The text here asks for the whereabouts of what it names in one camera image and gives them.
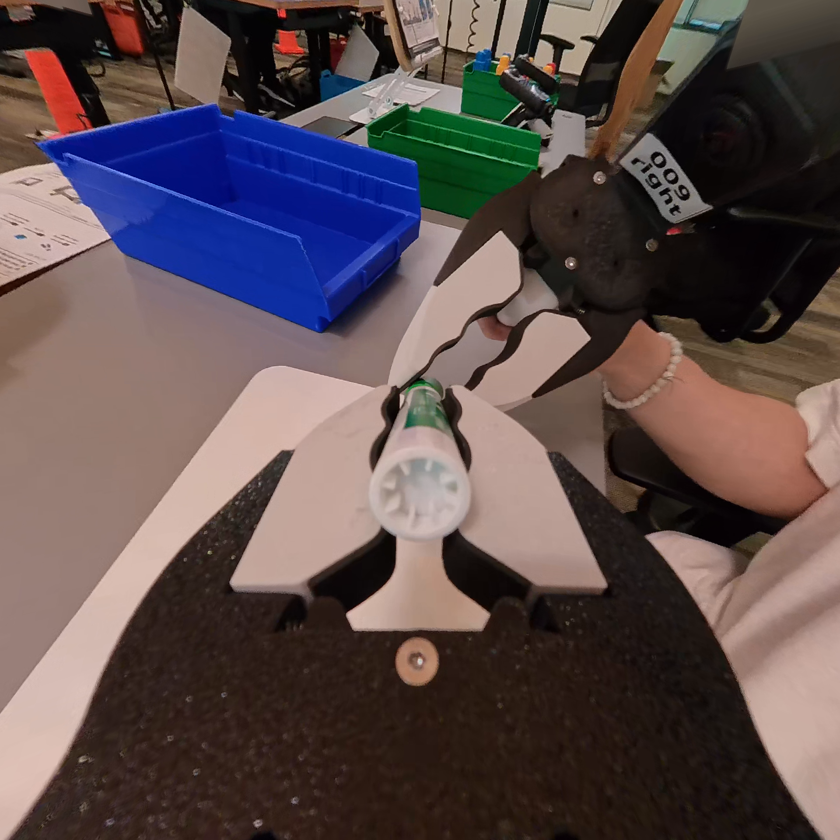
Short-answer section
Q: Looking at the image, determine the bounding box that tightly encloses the printed paper sheet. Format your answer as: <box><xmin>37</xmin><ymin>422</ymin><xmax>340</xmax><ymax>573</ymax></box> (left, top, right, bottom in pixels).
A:
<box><xmin>0</xmin><ymin>163</ymin><xmax>112</xmax><ymax>290</ymax></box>

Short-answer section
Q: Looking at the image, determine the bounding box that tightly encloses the wooden document stand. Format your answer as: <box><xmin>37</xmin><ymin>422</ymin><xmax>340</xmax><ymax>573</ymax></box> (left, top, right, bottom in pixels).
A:
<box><xmin>382</xmin><ymin>0</ymin><xmax>445</xmax><ymax>72</ymax></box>

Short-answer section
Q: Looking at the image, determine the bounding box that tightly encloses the wooden post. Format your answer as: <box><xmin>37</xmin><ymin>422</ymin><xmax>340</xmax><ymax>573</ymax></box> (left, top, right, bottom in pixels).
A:
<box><xmin>587</xmin><ymin>0</ymin><xmax>685</xmax><ymax>163</ymax></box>

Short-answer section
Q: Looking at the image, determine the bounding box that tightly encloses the green whiteboard marker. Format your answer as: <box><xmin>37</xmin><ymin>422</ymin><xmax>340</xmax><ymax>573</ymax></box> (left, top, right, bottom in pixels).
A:
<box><xmin>369</xmin><ymin>387</ymin><xmax>473</xmax><ymax>544</ymax></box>

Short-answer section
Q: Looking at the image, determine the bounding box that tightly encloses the clear acrylic stand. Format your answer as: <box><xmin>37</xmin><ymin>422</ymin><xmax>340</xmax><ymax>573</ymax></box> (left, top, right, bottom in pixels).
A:
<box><xmin>350</xmin><ymin>73</ymin><xmax>442</xmax><ymax>127</ymax></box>

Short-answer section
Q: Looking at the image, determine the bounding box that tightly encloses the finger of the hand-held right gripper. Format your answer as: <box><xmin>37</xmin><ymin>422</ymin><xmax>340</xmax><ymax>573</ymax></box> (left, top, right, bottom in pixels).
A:
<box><xmin>387</xmin><ymin>230</ymin><xmax>526</xmax><ymax>391</ymax></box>
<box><xmin>467</xmin><ymin>308</ymin><xmax>593</xmax><ymax>412</ymax></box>

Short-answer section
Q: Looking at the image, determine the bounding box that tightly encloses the small white whiteboard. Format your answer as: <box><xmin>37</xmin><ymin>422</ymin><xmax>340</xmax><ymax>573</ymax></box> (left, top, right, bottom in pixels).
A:
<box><xmin>0</xmin><ymin>366</ymin><xmax>491</xmax><ymax>785</ymax></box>

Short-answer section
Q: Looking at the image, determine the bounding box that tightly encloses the blue plastic bin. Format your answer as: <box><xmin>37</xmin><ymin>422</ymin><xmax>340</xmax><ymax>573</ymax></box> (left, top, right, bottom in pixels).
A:
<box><xmin>38</xmin><ymin>104</ymin><xmax>422</xmax><ymax>333</ymax></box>
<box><xmin>320</xmin><ymin>69</ymin><xmax>366</xmax><ymax>103</ymax></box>

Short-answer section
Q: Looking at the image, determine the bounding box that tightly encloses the red box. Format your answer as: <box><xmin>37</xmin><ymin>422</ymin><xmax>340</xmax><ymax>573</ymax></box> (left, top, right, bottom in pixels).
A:
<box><xmin>101</xmin><ymin>0</ymin><xmax>147</xmax><ymax>58</ymax></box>

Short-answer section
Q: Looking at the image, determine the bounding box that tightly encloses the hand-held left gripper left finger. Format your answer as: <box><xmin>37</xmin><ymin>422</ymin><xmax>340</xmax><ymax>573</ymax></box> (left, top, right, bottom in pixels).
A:
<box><xmin>230</xmin><ymin>386</ymin><xmax>403</xmax><ymax>613</ymax></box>

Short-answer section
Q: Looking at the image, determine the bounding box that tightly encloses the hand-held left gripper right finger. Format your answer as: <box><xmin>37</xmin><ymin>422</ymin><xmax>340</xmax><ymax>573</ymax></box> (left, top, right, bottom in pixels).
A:
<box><xmin>443</xmin><ymin>386</ymin><xmax>609</xmax><ymax>614</ymax></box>

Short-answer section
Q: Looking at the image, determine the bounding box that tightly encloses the person's right hand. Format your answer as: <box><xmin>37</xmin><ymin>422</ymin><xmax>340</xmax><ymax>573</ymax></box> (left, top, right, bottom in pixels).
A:
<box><xmin>478</xmin><ymin>314</ymin><xmax>672</xmax><ymax>396</ymax></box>

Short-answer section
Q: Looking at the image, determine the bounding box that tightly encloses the person's right forearm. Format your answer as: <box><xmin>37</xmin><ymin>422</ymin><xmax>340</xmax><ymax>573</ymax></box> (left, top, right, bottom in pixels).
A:
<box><xmin>607</xmin><ymin>331</ymin><xmax>829</xmax><ymax>521</ymax></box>

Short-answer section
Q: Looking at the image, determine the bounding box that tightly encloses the green plastic bin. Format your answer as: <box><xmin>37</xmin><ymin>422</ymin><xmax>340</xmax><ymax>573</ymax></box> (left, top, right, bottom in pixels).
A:
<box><xmin>366</xmin><ymin>105</ymin><xmax>543</xmax><ymax>221</ymax></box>
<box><xmin>461</xmin><ymin>59</ymin><xmax>563</xmax><ymax>123</ymax></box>

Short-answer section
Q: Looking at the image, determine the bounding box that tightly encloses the orange traffic cone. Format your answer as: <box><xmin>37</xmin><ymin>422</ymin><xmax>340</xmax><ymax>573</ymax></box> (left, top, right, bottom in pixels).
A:
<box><xmin>272</xmin><ymin>10</ymin><xmax>307</xmax><ymax>57</ymax></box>
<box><xmin>25</xmin><ymin>49</ymin><xmax>91</xmax><ymax>137</ymax></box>

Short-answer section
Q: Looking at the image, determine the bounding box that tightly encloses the black cylindrical tool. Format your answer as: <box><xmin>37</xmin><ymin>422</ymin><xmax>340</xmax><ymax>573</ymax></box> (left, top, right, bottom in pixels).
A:
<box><xmin>499</xmin><ymin>56</ymin><xmax>560</xmax><ymax>118</ymax></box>

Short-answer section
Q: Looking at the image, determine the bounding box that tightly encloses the white panel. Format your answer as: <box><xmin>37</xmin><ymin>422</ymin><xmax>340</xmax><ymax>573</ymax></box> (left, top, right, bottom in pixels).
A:
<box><xmin>335</xmin><ymin>25</ymin><xmax>382</xmax><ymax>84</ymax></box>
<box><xmin>174</xmin><ymin>7</ymin><xmax>232</xmax><ymax>106</ymax></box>

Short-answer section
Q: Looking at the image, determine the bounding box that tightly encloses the white bead bracelet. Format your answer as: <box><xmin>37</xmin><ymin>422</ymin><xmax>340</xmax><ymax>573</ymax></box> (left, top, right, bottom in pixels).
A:
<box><xmin>602</xmin><ymin>331</ymin><xmax>685</xmax><ymax>411</ymax></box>

